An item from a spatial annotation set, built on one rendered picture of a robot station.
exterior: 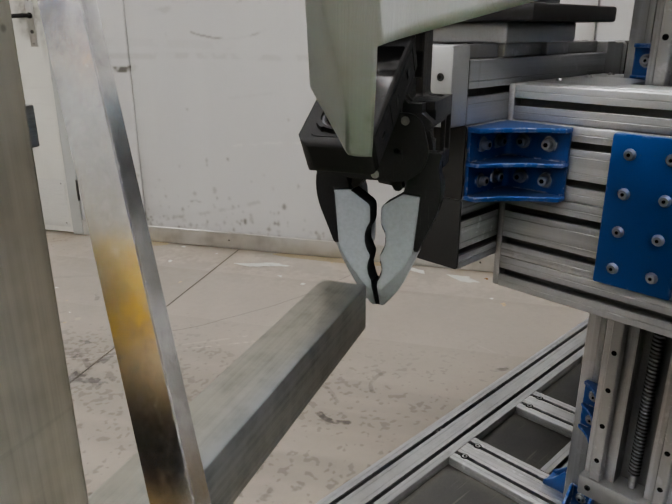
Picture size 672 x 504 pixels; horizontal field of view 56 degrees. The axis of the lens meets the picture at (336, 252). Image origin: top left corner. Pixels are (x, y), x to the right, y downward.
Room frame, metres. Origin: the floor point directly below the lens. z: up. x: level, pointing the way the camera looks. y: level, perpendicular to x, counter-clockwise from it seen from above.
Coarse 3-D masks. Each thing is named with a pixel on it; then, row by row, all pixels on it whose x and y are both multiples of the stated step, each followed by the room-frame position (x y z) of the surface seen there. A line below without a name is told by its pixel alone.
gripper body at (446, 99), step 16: (432, 32) 0.49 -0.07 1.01; (416, 48) 0.47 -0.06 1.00; (416, 80) 0.47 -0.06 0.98; (416, 96) 0.47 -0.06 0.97; (432, 96) 0.47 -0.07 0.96; (448, 96) 0.48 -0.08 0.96; (400, 112) 0.42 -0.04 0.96; (416, 112) 0.42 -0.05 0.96; (432, 112) 0.44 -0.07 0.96; (448, 112) 0.48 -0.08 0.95; (400, 128) 0.42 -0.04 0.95; (416, 128) 0.42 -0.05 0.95; (432, 128) 0.44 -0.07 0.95; (448, 128) 0.49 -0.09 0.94; (400, 144) 0.42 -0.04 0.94; (416, 144) 0.42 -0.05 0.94; (432, 144) 0.43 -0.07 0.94; (448, 144) 0.49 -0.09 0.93; (384, 160) 0.42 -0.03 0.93; (400, 160) 0.42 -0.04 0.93; (416, 160) 0.42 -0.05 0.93; (448, 160) 0.49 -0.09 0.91; (352, 176) 0.43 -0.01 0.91; (368, 176) 0.43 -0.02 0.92; (384, 176) 0.42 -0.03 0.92; (400, 176) 0.42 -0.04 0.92
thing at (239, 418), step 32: (320, 288) 0.36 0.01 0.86; (352, 288) 0.36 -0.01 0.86; (288, 320) 0.31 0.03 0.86; (320, 320) 0.31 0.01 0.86; (352, 320) 0.34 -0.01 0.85; (256, 352) 0.28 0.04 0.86; (288, 352) 0.28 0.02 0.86; (320, 352) 0.29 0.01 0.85; (224, 384) 0.25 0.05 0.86; (256, 384) 0.25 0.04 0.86; (288, 384) 0.26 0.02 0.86; (320, 384) 0.29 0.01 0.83; (192, 416) 0.22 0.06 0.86; (224, 416) 0.22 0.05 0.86; (256, 416) 0.23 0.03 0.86; (288, 416) 0.26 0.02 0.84; (224, 448) 0.20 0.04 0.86; (256, 448) 0.23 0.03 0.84; (128, 480) 0.18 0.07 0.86; (224, 480) 0.20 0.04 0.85
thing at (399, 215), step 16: (384, 208) 0.43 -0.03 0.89; (400, 208) 0.42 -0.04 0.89; (416, 208) 0.42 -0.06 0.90; (384, 224) 0.43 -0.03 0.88; (400, 224) 0.42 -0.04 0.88; (416, 224) 0.42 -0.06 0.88; (400, 240) 0.42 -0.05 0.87; (384, 256) 0.43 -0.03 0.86; (400, 256) 0.42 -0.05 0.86; (416, 256) 0.43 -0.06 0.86; (384, 272) 0.43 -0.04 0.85; (400, 272) 0.42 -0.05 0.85; (384, 288) 0.43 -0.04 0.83
